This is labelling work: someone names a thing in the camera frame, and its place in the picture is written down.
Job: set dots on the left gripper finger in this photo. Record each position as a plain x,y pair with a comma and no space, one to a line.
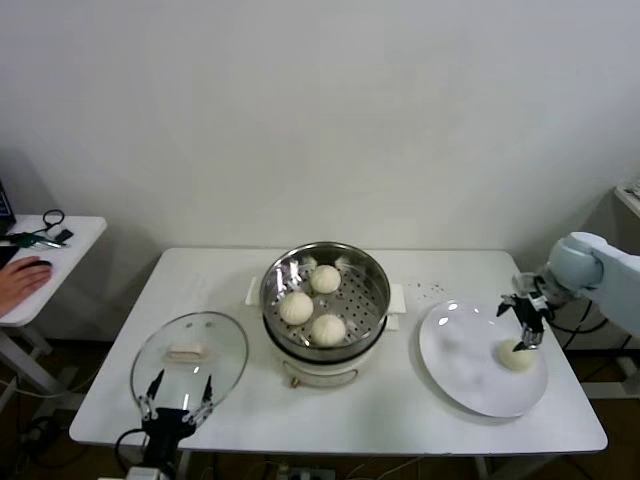
147,408
206,398

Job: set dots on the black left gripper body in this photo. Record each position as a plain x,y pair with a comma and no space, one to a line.
167,426

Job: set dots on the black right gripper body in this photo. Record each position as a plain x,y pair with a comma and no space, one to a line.
532,312

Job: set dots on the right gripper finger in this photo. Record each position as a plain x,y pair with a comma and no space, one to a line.
532,339
507,302

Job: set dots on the white steamed baozi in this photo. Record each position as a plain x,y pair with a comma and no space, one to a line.
328,330
296,308
515,356
326,278

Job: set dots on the glass pot lid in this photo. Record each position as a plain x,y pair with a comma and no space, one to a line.
220,350

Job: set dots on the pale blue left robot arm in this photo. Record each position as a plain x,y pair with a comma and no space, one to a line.
145,474

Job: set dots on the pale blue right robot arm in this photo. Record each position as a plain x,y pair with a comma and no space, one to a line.
580,260

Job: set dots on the perforated steel steamer basket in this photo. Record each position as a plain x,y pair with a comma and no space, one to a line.
360,300

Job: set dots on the bare person hand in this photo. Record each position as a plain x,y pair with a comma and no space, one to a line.
20,287

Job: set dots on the large white plate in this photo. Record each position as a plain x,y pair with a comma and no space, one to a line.
460,360

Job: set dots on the white electric cooker base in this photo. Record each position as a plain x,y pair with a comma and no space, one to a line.
320,372

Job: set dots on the white power strip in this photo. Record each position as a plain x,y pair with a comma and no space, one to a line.
305,472

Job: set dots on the white side table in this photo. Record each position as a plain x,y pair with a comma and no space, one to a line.
75,250

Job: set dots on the small black device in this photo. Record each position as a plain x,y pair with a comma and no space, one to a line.
64,235

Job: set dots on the black laptop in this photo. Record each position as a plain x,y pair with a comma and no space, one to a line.
4,205

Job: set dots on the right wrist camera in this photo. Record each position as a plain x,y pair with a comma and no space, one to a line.
525,282

